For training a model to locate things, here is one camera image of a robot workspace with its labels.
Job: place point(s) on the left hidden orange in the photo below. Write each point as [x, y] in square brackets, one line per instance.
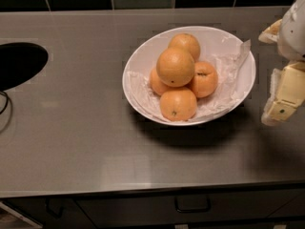
[156, 84]

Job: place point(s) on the white ceramic bowl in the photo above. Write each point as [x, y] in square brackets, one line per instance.
[149, 58]

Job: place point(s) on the black round object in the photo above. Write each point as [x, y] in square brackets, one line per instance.
[20, 62]

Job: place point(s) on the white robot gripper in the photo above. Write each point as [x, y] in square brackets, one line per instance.
[293, 32]

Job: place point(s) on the dark drawer with handle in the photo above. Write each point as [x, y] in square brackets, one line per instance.
[119, 212]

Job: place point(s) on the dark left cabinet door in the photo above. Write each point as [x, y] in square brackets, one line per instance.
[52, 213]

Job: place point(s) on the right orange with split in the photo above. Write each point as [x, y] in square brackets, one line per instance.
[205, 80]

